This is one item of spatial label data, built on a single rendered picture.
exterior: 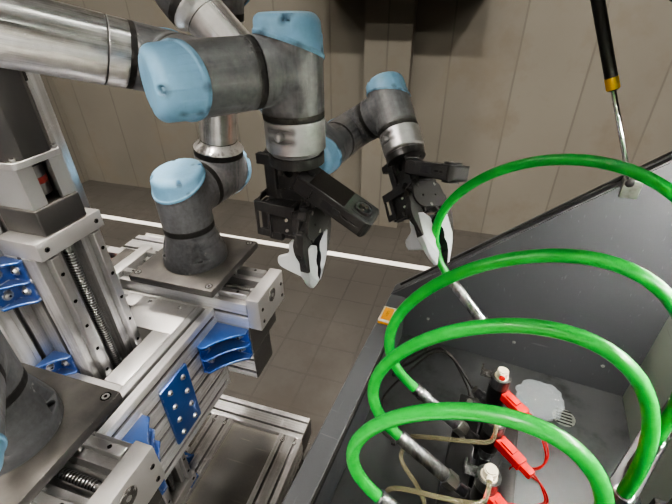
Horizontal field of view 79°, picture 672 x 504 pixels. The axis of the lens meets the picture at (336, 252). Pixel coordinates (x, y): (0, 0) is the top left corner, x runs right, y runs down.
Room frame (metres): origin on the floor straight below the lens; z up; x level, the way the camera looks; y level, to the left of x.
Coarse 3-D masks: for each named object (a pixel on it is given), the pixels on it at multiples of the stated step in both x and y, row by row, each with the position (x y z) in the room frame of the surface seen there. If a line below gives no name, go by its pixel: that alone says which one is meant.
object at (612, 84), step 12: (600, 0) 0.69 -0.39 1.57; (600, 12) 0.68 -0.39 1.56; (600, 24) 0.68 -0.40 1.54; (600, 36) 0.68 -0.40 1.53; (600, 48) 0.68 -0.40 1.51; (612, 48) 0.67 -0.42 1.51; (612, 60) 0.67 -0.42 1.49; (612, 72) 0.66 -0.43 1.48; (612, 84) 0.66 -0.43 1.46; (612, 96) 0.66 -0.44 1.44; (624, 144) 0.64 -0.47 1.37; (624, 156) 0.64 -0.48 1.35; (624, 180) 0.63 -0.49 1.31; (624, 192) 0.63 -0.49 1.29; (636, 192) 0.62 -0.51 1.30
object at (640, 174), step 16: (528, 160) 0.50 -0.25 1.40; (544, 160) 0.49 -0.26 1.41; (560, 160) 0.47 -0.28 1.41; (576, 160) 0.46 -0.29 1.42; (592, 160) 0.45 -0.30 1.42; (608, 160) 0.44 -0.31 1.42; (480, 176) 0.54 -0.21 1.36; (496, 176) 0.53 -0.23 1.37; (640, 176) 0.41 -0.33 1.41; (656, 176) 0.41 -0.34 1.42; (464, 192) 0.56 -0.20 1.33; (448, 208) 0.58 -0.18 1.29
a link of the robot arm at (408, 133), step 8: (392, 128) 0.72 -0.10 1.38; (400, 128) 0.72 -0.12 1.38; (408, 128) 0.72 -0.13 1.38; (416, 128) 0.73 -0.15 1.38; (384, 136) 0.72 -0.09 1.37; (392, 136) 0.71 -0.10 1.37; (400, 136) 0.71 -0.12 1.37; (408, 136) 0.71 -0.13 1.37; (416, 136) 0.71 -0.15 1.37; (384, 144) 0.72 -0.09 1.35; (392, 144) 0.70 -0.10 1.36; (400, 144) 0.70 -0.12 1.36; (408, 144) 0.70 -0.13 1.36; (416, 144) 0.71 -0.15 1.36; (384, 152) 0.72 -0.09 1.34
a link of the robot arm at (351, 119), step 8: (344, 112) 0.82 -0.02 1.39; (352, 112) 0.79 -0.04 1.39; (360, 112) 0.78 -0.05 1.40; (336, 120) 0.76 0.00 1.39; (344, 120) 0.77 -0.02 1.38; (352, 120) 0.78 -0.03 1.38; (360, 120) 0.77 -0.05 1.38; (352, 128) 0.75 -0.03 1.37; (360, 128) 0.77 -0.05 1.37; (360, 136) 0.77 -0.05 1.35; (368, 136) 0.77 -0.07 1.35; (376, 136) 0.78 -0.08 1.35; (360, 144) 0.77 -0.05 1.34
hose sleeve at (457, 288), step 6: (456, 282) 0.55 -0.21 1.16; (456, 288) 0.55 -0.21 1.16; (462, 288) 0.55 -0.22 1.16; (456, 294) 0.54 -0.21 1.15; (462, 294) 0.54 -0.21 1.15; (468, 294) 0.54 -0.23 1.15; (462, 300) 0.53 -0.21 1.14; (468, 300) 0.53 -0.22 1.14; (468, 306) 0.52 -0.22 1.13; (474, 306) 0.52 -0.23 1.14; (474, 312) 0.52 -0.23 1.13; (480, 312) 0.52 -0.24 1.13; (474, 318) 0.51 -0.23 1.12; (480, 318) 0.51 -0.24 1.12
